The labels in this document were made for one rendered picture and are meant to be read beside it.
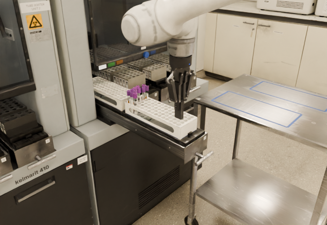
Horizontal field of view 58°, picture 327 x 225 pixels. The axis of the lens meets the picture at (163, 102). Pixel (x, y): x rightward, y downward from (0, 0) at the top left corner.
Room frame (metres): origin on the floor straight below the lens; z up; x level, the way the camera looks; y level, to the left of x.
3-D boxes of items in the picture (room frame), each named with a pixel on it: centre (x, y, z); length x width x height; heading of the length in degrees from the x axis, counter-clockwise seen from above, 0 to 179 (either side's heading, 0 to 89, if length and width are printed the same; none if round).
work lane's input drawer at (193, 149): (1.10, 0.12, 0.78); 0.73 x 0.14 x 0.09; 47
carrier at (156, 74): (1.44, 0.03, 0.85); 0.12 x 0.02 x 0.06; 136
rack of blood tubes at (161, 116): (1.01, 0.02, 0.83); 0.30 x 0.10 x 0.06; 47
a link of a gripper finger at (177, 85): (0.93, -0.05, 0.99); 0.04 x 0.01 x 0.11; 47
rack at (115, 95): (1.22, 0.25, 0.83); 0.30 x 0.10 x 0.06; 47
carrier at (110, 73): (1.42, 0.23, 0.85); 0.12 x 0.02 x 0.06; 137
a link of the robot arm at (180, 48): (0.94, -0.06, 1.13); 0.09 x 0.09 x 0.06
